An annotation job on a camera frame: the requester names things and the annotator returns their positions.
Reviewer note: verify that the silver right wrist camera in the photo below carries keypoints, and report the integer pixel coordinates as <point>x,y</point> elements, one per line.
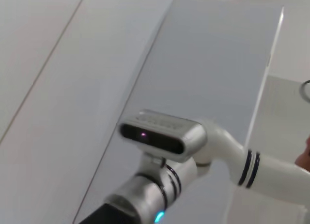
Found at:
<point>164,134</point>

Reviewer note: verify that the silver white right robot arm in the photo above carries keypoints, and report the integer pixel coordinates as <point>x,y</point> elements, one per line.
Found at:
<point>218,146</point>

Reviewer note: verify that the bare person hand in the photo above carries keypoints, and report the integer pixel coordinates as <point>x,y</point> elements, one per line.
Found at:
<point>302,161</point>

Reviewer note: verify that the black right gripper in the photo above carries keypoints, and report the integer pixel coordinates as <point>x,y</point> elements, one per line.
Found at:
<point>109,215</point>

